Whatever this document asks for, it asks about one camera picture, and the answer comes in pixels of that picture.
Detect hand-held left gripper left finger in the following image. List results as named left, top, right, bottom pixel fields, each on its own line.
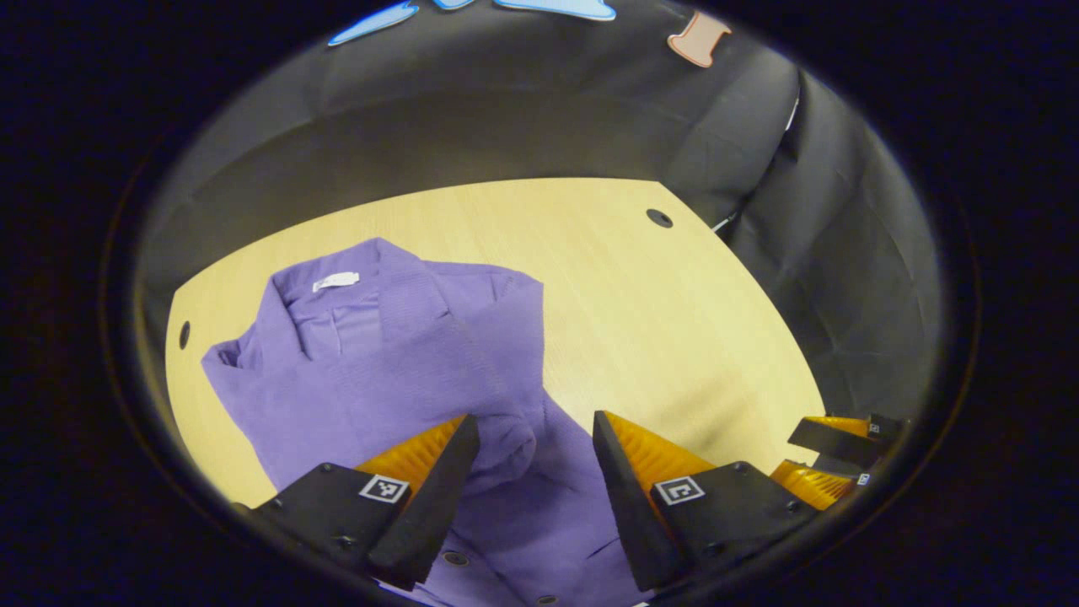
left=229, top=413, right=481, bottom=591

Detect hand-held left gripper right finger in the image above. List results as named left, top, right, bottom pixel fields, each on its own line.
left=592, top=410, right=825, bottom=593

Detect purple jacket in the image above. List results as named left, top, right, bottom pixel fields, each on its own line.
left=201, top=238, right=654, bottom=607

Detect black backdrop cloth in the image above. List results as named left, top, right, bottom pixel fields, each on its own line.
left=139, top=0, right=943, bottom=422

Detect white cable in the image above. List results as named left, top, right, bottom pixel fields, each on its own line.
left=711, top=97, right=800, bottom=234

